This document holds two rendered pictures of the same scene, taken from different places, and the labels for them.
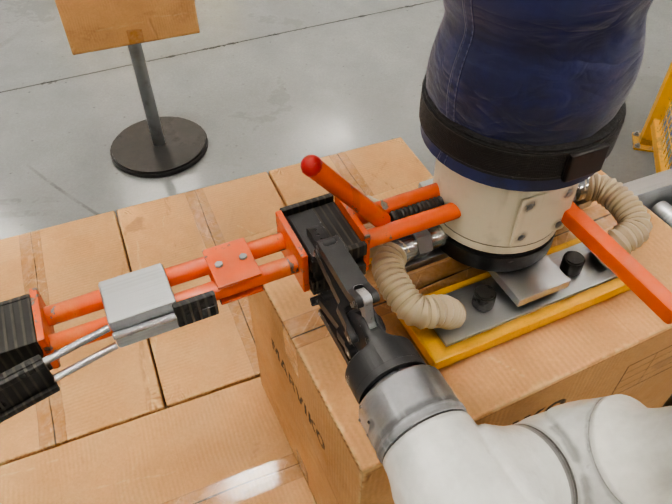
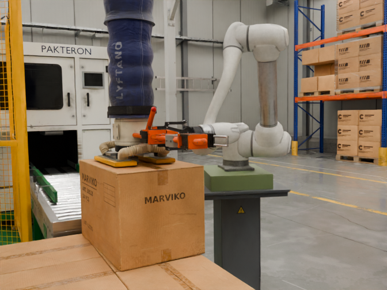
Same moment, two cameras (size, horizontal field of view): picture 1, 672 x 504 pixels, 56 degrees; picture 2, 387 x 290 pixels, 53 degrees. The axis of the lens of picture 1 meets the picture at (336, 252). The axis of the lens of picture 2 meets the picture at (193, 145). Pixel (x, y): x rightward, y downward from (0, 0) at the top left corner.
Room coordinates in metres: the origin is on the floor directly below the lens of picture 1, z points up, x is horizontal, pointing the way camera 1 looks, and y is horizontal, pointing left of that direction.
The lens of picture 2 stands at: (0.48, 1.69, 1.17)
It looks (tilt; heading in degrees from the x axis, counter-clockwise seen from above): 4 degrees down; 265
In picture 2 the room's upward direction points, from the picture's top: 1 degrees counter-clockwise
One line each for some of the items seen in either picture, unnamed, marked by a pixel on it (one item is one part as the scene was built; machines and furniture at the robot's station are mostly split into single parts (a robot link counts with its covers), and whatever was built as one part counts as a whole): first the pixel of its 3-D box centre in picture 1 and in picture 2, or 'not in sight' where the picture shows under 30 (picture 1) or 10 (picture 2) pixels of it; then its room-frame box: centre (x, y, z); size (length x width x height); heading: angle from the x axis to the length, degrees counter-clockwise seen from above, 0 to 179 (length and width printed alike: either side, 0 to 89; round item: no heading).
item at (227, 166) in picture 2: not in sight; (234, 163); (0.04, -0.65, 0.87); 0.22 x 0.18 x 0.06; 97
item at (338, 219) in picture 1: (322, 241); (153, 136); (0.52, 0.02, 1.08); 0.10 x 0.08 x 0.06; 25
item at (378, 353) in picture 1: (373, 353); (189, 134); (0.36, -0.04, 1.08); 0.09 x 0.07 x 0.08; 25
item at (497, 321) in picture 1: (527, 286); (151, 154); (0.53, -0.25, 0.98); 0.34 x 0.10 x 0.05; 115
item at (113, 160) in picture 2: not in sight; (114, 157); (0.71, -0.17, 0.98); 0.34 x 0.10 x 0.05; 115
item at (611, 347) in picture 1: (463, 344); (137, 202); (0.61, -0.21, 0.74); 0.60 x 0.40 x 0.40; 116
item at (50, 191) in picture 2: not in sight; (38, 181); (1.59, -1.87, 0.60); 1.60 x 0.10 x 0.09; 113
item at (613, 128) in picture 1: (520, 107); (132, 110); (0.62, -0.21, 1.20); 0.23 x 0.23 x 0.04
